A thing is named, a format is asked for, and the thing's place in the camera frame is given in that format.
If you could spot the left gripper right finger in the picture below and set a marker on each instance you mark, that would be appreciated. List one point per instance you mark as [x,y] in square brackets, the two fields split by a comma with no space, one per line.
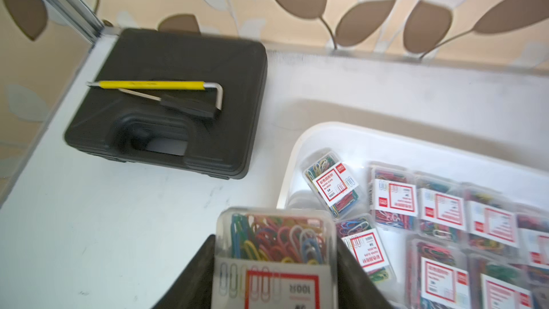
[354,288]

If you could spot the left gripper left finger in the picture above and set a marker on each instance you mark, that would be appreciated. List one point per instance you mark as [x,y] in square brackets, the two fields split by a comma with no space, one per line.
[193,287]

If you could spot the white plastic tray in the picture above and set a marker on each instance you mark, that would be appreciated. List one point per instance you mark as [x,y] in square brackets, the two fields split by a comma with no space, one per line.
[432,227]

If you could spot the black small screwdriver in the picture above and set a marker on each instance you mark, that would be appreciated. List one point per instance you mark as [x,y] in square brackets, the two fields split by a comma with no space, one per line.
[194,108]

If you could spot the black tool case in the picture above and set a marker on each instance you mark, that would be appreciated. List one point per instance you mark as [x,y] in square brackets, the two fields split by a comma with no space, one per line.
[125,128]

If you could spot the yellow handled hex key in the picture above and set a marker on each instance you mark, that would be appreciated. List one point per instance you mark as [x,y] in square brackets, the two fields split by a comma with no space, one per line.
[162,85]

